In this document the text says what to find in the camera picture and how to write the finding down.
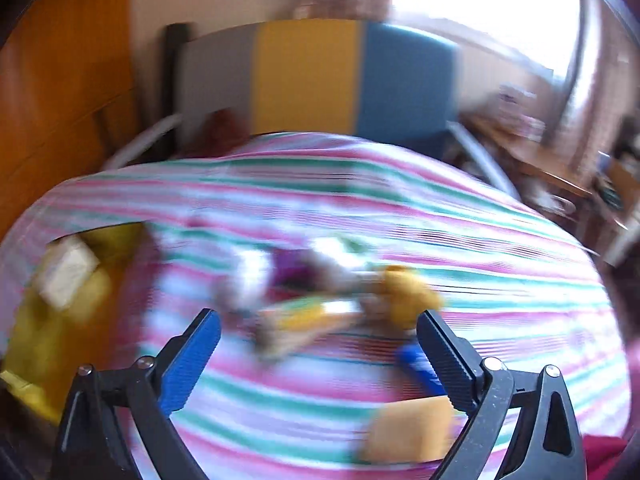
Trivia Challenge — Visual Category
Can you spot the gold printed carton box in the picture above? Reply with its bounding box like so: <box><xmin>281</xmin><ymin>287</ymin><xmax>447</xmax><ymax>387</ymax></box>
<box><xmin>35</xmin><ymin>235</ymin><xmax>99</xmax><ymax>310</ymax></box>

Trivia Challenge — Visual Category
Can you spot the white plastic-wrapped bundle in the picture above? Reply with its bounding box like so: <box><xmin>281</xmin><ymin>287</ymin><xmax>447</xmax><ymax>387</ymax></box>
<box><xmin>215</xmin><ymin>248</ymin><xmax>273</xmax><ymax>315</ymax></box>

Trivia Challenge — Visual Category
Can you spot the white metal bed rail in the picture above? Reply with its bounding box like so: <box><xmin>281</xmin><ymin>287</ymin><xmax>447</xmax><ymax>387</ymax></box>
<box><xmin>101</xmin><ymin>114</ymin><xmax>182</xmax><ymax>171</ymax></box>

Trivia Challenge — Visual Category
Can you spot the gold storage box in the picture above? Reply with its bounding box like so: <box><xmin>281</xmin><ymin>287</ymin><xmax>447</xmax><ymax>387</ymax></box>
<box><xmin>1</xmin><ymin>222</ymin><xmax>160</xmax><ymax>425</ymax></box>

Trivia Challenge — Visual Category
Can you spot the yellow sponge block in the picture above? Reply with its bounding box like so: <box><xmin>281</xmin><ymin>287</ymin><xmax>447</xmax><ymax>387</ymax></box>
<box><xmin>359</xmin><ymin>396</ymin><xmax>454</xmax><ymax>464</ymax></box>

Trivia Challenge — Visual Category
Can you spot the blue Tempo tissue pack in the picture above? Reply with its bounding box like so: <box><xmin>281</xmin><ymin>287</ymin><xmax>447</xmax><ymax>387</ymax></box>
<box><xmin>396</xmin><ymin>342</ymin><xmax>446</xmax><ymax>396</ymax></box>

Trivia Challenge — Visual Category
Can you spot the dark red blanket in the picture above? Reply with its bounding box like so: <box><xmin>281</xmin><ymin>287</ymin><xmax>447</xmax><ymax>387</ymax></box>
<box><xmin>582</xmin><ymin>434</ymin><xmax>627</xmax><ymax>480</ymax></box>

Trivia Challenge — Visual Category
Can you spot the brown plush pillow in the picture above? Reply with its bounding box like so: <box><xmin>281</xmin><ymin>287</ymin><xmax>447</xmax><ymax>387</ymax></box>
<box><xmin>183</xmin><ymin>108</ymin><xmax>252</xmax><ymax>158</ymax></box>

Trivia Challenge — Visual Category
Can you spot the tricolour padded headboard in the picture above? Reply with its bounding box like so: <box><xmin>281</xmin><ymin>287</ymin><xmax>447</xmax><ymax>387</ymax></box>
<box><xmin>176</xmin><ymin>20</ymin><xmax>458</xmax><ymax>158</ymax></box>

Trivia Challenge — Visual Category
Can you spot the striped bed sheet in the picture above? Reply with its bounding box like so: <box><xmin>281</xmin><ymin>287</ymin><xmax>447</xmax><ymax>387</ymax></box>
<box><xmin>1</xmin><ymin>133</ymin><xmax>631</xmax><ymax>479</ymax></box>

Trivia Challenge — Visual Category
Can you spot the green medicine box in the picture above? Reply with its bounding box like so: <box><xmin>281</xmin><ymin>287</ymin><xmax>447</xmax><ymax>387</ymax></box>
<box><xmin>254</xmin><ymin>296</ymin><xmax>364</xmax><ymax>361</ymax></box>

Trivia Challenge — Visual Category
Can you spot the yellow plush toy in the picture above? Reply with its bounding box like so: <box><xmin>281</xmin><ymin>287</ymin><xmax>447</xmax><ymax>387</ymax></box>
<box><xmin>361</xmin><ymin>266</ymin><xmax>445</xmax><ymax>332</ymax></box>

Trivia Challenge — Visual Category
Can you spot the wooden wardrobe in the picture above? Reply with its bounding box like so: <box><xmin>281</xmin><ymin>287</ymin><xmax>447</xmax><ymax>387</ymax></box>
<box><xmin>1</xmin><ymin>0</ymin><xmax>141</xmax><ymax>232</ymax></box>

